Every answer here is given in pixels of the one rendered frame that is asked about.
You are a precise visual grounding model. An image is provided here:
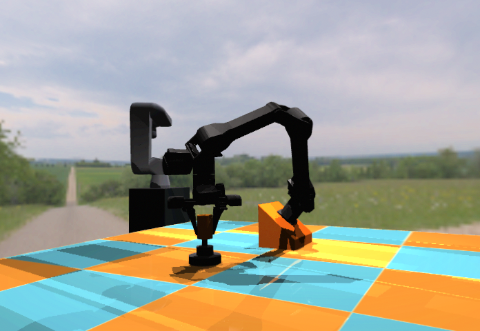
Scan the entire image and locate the orange knob with d-shaped hole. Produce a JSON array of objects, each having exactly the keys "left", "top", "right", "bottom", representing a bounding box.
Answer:
[{"left": 197, "top": 214, "right": 213, "bottom": 240}]

